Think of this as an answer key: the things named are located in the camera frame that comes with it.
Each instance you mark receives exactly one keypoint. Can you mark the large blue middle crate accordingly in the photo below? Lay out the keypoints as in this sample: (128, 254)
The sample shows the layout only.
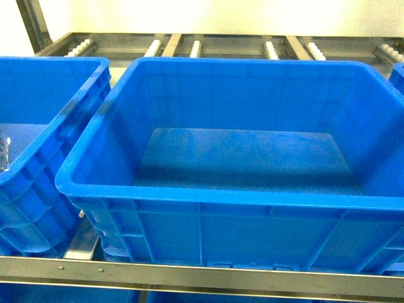
(287, 165)

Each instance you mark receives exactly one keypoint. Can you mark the steel roller rack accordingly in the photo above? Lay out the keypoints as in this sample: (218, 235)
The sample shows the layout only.
(289, 18)

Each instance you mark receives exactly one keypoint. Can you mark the blue left crate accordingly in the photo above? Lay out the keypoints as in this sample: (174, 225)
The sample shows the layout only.
(46, 103)

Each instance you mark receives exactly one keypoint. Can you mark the clear metal object at edge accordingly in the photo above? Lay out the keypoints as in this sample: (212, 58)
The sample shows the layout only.
(5, 159)

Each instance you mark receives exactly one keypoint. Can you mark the blue right crate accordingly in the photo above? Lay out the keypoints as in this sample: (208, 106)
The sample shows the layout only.
(397, 77)

